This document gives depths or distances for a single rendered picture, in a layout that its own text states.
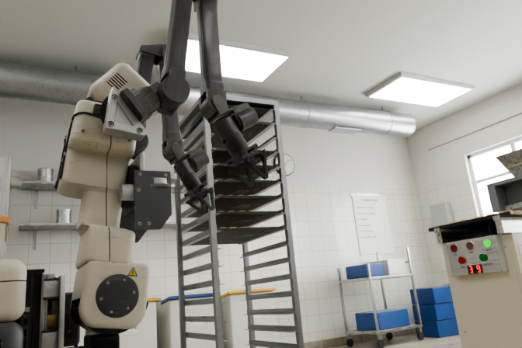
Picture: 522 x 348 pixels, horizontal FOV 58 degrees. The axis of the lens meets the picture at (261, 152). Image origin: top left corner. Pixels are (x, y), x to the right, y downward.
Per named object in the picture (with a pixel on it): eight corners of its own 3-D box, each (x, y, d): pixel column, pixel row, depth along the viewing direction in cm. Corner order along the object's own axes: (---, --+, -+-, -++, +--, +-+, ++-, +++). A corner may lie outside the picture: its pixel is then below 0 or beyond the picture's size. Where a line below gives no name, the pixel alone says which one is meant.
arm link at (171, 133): (152, 57, 185) (160, 43, 176) (167, 58, 188) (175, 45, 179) (161, 162, 174) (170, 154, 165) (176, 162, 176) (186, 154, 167)
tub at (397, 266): (381, 276, 643) (378, 262, 649) (408, 274, 610) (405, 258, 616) (363, 278, 622) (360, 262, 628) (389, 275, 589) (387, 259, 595)
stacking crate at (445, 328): (450, 331, 651) (447, 316, 657) (473, 332, 617) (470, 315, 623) (416, 336, 625) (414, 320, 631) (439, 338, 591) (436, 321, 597)
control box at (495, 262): (457, 276, 200) (450, 242, 204) (509, 271, 180) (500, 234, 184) (450, 276, 198) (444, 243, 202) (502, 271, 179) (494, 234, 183)
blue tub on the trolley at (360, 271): (363, 278, 617) (362, 266, 622) (386, 276, 585) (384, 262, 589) (346, 280, 602) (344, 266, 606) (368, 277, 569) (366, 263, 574)
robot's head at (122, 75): (87, 85, 131) (123, 55, 139) (77, 113, 149) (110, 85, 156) (126, 121, 133) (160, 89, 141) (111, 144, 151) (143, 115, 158)
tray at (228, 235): (283, 229, 267) (283, 226, 267) (217, 231, 249) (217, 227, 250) (241, 243, 318) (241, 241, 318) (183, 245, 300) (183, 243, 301)
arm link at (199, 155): (162, 152, 174) (169, 145, 167) (187, 140, 180) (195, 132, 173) (179, 180, 174) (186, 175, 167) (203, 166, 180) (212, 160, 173)
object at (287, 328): (297, 332, 250) (297, 325, 251) (293, 332, 248) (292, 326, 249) (248, 329, 304) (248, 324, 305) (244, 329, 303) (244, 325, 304)
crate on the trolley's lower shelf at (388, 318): (386, 325, 619) (384, 309, 625) (410, 325, 590) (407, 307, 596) (356, 330, 587) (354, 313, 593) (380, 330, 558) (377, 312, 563)
